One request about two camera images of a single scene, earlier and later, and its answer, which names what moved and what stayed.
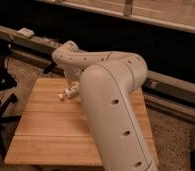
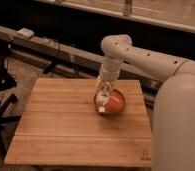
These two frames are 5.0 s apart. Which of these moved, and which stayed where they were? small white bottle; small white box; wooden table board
Moved: small white bottle
Stayed: wooden table board; small white box
